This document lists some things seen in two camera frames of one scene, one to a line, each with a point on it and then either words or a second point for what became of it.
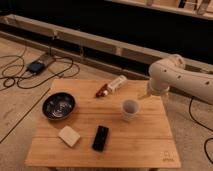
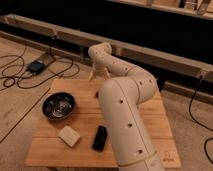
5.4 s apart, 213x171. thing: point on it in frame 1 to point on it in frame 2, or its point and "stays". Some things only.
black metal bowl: [58, 106] stays
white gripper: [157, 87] to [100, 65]
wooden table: [102, 124] stays
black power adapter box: [36, 67] stays
